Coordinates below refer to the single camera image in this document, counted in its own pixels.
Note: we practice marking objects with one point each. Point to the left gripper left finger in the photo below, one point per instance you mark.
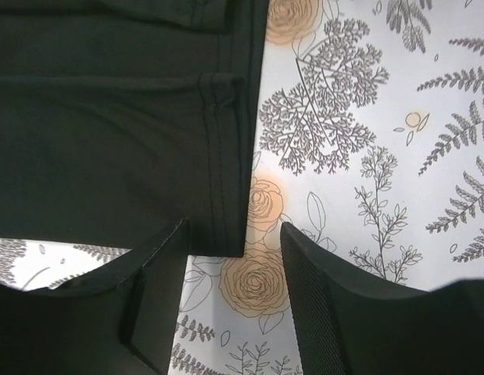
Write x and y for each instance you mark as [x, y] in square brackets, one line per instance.
[119, 318]

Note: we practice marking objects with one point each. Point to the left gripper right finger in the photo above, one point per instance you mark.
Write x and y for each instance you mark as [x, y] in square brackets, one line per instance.
[348, 321]

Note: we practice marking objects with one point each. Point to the black t shirt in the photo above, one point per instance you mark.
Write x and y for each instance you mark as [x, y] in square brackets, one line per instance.
[118, 118]

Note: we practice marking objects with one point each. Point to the floral table mat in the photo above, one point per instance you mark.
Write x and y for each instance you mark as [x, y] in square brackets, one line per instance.
[369, 140]

